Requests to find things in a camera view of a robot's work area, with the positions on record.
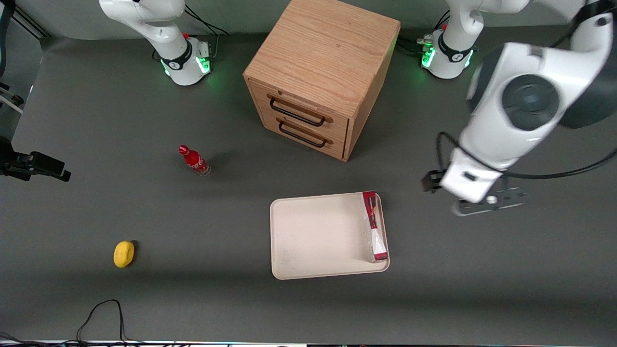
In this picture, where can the red cookie box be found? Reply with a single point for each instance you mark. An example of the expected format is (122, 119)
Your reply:
(375, 231)

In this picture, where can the red cola bottle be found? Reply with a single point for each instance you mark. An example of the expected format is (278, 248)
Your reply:
(194, 160)

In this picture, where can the wooden drawer front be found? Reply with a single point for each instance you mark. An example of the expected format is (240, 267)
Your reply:
(308, 103)
(313, 144)

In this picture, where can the white bracket with black knob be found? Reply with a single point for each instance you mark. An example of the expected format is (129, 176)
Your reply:
(12, 99)

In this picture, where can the yellow lemon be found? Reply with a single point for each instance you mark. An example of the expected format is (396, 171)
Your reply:
(124, 254)

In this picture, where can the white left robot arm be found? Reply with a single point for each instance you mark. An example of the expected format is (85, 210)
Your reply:
(520, 96)

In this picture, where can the black frame rail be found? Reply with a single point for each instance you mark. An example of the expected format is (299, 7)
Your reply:
(31, 23)

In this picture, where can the wooden drawer cabinet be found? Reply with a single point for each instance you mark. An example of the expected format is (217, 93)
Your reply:
(325, 53)

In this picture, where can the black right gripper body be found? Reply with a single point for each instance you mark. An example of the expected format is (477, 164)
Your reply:
(21, 164)

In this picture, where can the cream plastic tray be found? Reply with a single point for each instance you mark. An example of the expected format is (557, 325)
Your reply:
(318, 236)

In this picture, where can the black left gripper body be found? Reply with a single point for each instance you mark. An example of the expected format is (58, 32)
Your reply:
(430, 181)

